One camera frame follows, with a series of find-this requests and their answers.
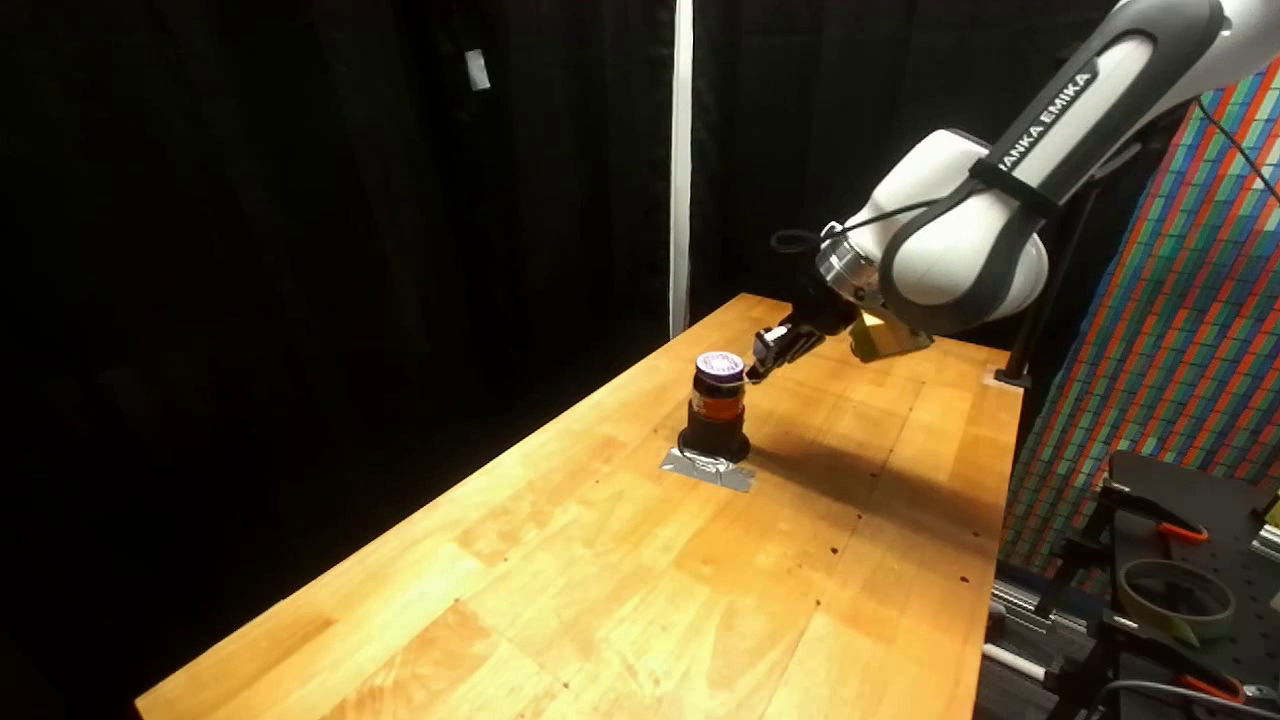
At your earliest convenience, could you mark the colourful patterned board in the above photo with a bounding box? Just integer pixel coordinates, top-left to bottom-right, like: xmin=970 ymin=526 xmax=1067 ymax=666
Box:
xmin=998 ymin=58 xmax=1280 ymax=583

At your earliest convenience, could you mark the black round jar base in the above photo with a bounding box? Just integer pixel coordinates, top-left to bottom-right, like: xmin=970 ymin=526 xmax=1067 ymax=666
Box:
xmin=677 ymin=418 xmax=753 ymax=465

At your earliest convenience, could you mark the white vertical strip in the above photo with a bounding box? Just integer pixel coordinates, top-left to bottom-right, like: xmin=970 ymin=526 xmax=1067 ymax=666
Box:
xmin=668 ymin=0 xmax=695 ymax=341

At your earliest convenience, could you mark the black curtain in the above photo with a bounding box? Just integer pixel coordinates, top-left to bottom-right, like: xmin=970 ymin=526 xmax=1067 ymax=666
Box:
xmin=0 ymin=0 xmax=1131 ymax=720

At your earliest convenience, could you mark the grey cable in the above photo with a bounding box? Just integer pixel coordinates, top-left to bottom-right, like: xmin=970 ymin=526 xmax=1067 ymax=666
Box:
xmin=1088 ymin=678 xmax=1280 ymax=720

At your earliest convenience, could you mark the orange clamp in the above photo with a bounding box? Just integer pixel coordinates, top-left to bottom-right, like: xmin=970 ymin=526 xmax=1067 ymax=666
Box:
xmin=1100 ymin=480 xmax=1212 ymax=547
xmin=1174 ymin=672 xmax=1251 ymax=707

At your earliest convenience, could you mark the aluminium rail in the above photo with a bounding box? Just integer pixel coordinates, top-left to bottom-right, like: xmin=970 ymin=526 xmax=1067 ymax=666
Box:
xmin=988 ymin=578 xmax=1101 ymax=641

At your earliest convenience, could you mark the brown jar with purple lid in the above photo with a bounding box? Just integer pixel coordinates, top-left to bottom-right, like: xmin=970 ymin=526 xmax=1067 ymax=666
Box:
xmin=690 ymin=350 xmax=749 ymax=425

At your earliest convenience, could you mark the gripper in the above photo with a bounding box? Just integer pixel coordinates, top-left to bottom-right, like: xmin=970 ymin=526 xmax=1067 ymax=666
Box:
xmin=745 ymin=278 xmax=861 ymax=386

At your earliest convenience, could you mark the roll of tape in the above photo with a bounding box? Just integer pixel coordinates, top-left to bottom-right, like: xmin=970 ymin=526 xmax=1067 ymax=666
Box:
xmin=1116 ymin=557 xmax=1237 ymax=647

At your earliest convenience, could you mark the silver tape patch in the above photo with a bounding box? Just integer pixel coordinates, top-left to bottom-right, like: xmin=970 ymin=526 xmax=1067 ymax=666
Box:
xmin=660 ymin=446 xmax=757 ymax=494

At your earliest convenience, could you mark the yellow wooden block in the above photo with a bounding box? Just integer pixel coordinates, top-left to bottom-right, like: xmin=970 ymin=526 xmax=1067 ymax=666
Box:
xmin=849 ymin=311 xmax=937 ymax=362

